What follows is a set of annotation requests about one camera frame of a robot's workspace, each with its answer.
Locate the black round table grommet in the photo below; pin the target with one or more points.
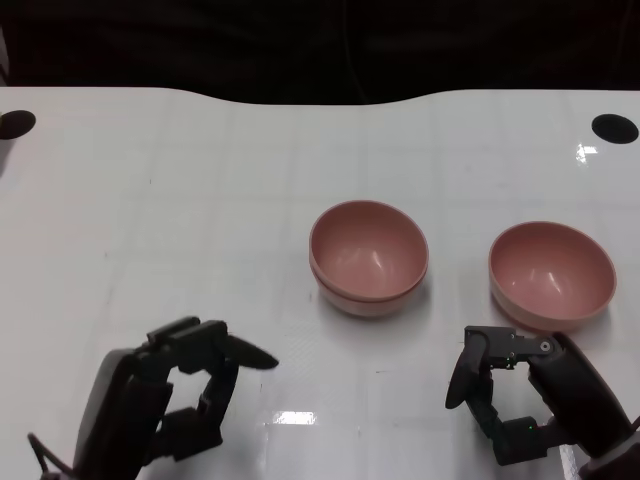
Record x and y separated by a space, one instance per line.
15 125
615 129

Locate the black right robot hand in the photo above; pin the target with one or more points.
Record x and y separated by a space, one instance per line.
575 395

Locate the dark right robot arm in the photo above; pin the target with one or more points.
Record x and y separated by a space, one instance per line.
620 460

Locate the black backdrop cloth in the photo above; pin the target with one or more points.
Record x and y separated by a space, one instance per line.
320 45

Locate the pink plastic bowl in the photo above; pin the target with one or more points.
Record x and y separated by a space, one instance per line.
370 310
550 275
370 250

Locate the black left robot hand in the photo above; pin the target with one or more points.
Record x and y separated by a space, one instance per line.
120 415

